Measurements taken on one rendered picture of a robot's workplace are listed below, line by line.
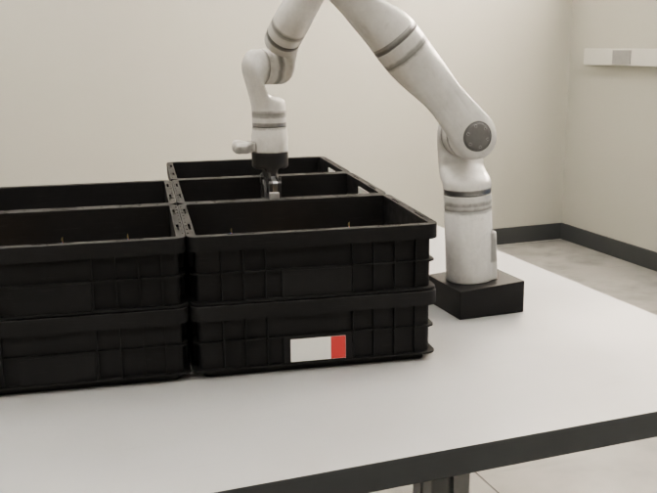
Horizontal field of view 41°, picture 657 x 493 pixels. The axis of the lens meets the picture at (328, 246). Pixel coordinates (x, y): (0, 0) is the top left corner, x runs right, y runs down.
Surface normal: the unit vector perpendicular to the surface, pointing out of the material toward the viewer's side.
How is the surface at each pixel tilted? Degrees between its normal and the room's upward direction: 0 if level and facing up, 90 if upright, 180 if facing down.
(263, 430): 0
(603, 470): 0
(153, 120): 90
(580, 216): 90
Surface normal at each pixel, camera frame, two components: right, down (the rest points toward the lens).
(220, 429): -0.01, -0.97
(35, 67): 0.34, 0.21
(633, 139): -0.94, 0.09
